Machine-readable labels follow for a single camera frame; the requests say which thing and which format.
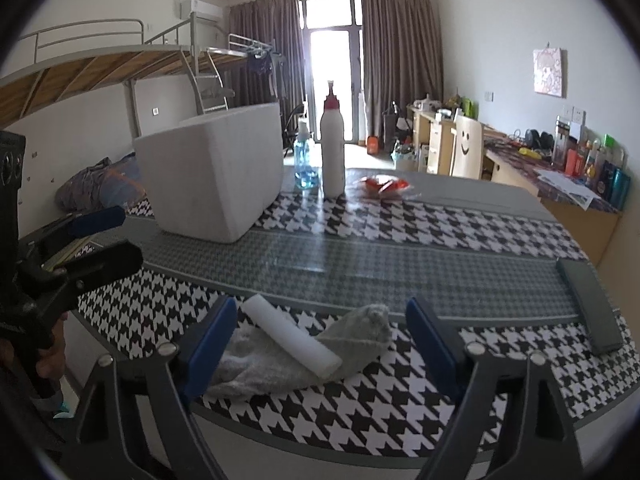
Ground glass balcony door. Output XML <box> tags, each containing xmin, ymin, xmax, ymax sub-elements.
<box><xmin>297</xmin><ymin>0</ymin><xmax>363</xmax><ymax>146</ymax></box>

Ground wall poster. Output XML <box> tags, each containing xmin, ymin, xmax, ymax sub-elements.
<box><xmin>532</xmin><ymin>47</ymin><xmax>568</xmax><ymax>97</ymax></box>

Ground dark folding chair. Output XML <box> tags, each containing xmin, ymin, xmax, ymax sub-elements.
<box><xmin>382</xmin><ymin>101</ymin><xmax>401</xmax><ymax>141</ymax></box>

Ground row of toiletry bottles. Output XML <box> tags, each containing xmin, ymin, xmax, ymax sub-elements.
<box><xmin>565</xmin><ymin>134</ymin><xmax>632</xmax><ymax>211</ymax></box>

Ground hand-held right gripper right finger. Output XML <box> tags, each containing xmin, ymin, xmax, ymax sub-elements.
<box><xmin>405</xmin><ymin>296</ymin><xmax>588</xmax><ymax>480</ymax></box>

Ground grey fuzzy cloth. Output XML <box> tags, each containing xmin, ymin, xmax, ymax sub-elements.
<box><xmin>207</xmin><ymin>304</ymin><xmax>393</xmax><ymax>401</ymax></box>

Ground dark thermos bottle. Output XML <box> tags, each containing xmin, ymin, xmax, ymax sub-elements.
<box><xmin>554</xmin><ymin>116</ymin><xmax>571</xmax><ymax>163</ymax></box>

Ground dark hanging clothes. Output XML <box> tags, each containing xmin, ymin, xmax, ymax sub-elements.
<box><xmin>247</xmin><ymin>52</ymin><xmax>276</xmax><ymax>78</ymax></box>

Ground person's left hand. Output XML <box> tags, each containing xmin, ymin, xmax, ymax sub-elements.
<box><xmin>34</xmin><ymin>311</ymin><xmax>69</xmax><ymax>387</ymax></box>

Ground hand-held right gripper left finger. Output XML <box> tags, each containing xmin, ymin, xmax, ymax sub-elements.
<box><xmin>55</xmin><ymin>296</ymin><xmax>240</xmax><ymax>480</ymax></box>

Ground wooden desk with drawers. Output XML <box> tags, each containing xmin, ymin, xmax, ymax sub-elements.
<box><xmin>406</xmin><ymin>104</ymin><xmax>458</xmax><ymax>176</ymax></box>

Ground dark green rectangular pouch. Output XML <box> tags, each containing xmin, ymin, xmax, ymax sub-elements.
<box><xmin>556</xmin><ymin>257</ymin><xmax>626</xmax><ymax>353</ymax></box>

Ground brown curtain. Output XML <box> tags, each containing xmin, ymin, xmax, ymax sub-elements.
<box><xmin>227</xmin><ymin>0</ymin><xmax>301</xmax><ymax>111</ymax></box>
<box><xmin>361</xmin><ymin>0</ymin><xmax>445</xmax><ymax>148</ymax></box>

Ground white air conditioner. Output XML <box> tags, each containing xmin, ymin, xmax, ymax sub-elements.
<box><xmin>180</xmin><ymin>0</ymin><xmax>223</xmax><ymax>21</ymax></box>

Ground houndstooth tablecloth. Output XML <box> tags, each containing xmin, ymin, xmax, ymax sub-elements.
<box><xmin>70</xmin><ymin>167</ymin><xmax>640</xmax><ymax>466</ymax></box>

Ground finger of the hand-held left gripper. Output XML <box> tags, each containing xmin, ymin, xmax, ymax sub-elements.
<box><xmin>29</xmin><ymin>241</ymin><xmax>145</xmax><ymax>312</ymax></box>
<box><xmin>30</xmin><ymin>204</ymin><xmax>127</xmax><ymax>261</ymax></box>

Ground blue liquid pump bottle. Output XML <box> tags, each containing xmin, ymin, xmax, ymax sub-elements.
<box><xmin>294</xmin><ymin>120</ymin><xmax>321</xmax><ymax>191</ymax></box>

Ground black headphones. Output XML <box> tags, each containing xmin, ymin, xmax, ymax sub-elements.
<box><xmin>522</xmin><ymin>130</ymin><xmax>553</xmax><ymax>151</ymax></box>

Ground grey metal bunk bed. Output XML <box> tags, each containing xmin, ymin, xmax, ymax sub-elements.
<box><xmin>0</xmin><ymin>19</ymin><xmax>236</xmax><ymax>141</ymax></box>
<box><xmin>207</xmin><ymin>32</ymin><xmax>286</xmax><ymax>111</ymax></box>

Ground white foam box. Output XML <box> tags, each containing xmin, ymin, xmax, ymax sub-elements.
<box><xmin>134</xmin><ymin>100</ymin><xmax>285</xmax><ymax>245</ymax></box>

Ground wooden desk with patterned cover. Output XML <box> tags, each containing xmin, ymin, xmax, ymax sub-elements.
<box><xmin>482</xmin><ymin>130</ymin><xmax>623</xmax><ymax>268</ymax></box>

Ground white foam roll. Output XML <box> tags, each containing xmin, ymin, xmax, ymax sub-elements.
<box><xmin>242</xmin><ymin>294</ymin><xmax>343</xmax><ymax>380</ymax></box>

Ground white papers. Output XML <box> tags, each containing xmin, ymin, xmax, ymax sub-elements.
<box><xmin>537</xmin><ymin>169</ymin><xmax>598</xmax><ymax>208</ymax></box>

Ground wooden chair with smiley face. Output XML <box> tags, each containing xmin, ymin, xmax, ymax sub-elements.
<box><xmin>450</xmin><ymin>115</ymin><xmax>485</xmax><ymax>178</ymax></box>

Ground grey printed bundle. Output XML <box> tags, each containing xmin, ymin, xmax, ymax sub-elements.
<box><xmin>54</xmin><ymin>157</ymin><xmax>113</xmax><ymax>211</ymax></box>

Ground white bottle with red cap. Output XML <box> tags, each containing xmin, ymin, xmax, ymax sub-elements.
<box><xmin>320</xmin><ymin>80</ymin><xmax>346</xmax><ymax>198</ymax></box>

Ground red snack packet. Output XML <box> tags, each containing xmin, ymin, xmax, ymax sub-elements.
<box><xmin>360</xmin><ymin>174</ymin><xmax>416</xmax><ymax>198</ymax></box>

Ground blue patterned quilt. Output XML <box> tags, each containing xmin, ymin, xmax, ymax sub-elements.
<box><xmin>107</xmin><ymin>152</ymin><xmax>148</xmax><ymax>201</ymax></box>

